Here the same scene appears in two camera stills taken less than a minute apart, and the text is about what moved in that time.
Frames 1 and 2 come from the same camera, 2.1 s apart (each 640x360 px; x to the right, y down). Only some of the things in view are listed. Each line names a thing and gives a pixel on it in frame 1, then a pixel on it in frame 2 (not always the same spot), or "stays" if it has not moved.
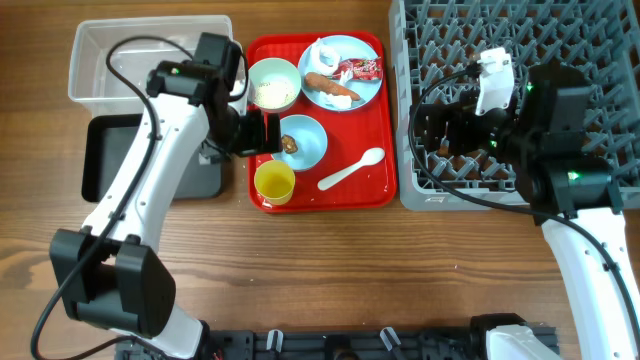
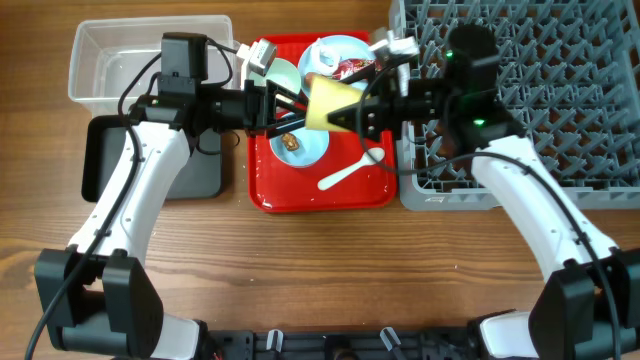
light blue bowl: x=311 y=139 stays
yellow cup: x=274 y=180 to x=326 y=97
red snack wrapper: x=363 y=68 stays
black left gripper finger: x=275 y=142 to x=284 y=96
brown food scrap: x=289 y=144 stays
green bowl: x=274 y=83 stays
